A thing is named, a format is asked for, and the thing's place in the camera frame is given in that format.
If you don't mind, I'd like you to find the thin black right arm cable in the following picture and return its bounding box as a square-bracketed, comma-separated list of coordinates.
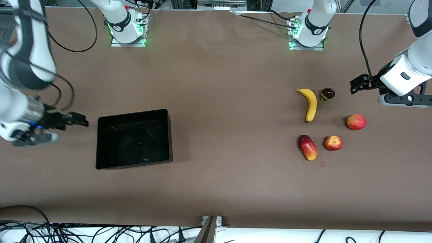
[47, 0, 98, 53]

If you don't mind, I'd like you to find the red apple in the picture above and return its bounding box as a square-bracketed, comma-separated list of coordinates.
[323, 136, 343, 151]
[345, 114, 367, 131]

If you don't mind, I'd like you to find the white power strip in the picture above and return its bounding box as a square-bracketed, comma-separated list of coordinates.
[197, 0, 247, 11]

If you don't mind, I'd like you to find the dark purple mangosteen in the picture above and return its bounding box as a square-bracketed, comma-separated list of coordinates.
[320, 87, 336, 102]

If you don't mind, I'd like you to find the black cable on table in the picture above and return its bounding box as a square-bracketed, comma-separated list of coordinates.
[233, 10, 299, 31]

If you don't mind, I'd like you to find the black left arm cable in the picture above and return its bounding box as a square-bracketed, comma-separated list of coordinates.
[358, 0, 380, 89]

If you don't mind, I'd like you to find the black plastic box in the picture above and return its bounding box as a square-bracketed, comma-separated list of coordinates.
[96, 109, 173, 170]

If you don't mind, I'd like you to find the thick black floor cable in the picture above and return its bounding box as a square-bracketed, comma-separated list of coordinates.
[0, 205, 51, 225]

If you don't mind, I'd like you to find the small metal bracket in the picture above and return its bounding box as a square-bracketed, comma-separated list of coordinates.
[201, 216, 222, 226]

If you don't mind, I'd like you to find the yellow banana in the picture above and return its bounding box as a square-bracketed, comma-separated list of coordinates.
[296, 88, 318, 124]

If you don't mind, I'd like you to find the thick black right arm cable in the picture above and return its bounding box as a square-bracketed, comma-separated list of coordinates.
[51, 73, 75, 112]

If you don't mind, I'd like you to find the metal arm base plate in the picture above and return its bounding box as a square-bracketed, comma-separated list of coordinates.
[111, 13, 147, 47]
[289, 16, 325, 51]

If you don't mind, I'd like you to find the dark metal post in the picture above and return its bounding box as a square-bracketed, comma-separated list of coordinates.
[194, 216, 217, 243]

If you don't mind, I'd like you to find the red yellow mango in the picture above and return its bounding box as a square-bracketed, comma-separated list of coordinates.
[298, 135, 318, 161]

